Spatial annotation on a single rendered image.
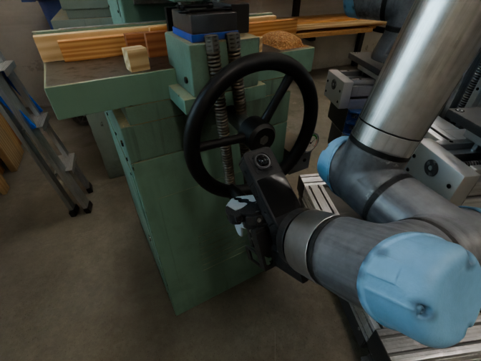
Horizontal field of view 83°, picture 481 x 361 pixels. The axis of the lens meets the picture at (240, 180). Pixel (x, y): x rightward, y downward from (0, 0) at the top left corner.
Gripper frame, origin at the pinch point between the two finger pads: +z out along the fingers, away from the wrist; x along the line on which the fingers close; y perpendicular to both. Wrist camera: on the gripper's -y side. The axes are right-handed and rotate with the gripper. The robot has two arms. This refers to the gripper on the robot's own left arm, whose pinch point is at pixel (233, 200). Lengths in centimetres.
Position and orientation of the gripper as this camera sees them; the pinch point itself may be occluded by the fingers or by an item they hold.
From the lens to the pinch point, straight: 49.7
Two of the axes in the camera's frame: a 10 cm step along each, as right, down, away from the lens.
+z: -4.3, -0.7, 9.0
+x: 8.7, -3.0, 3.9
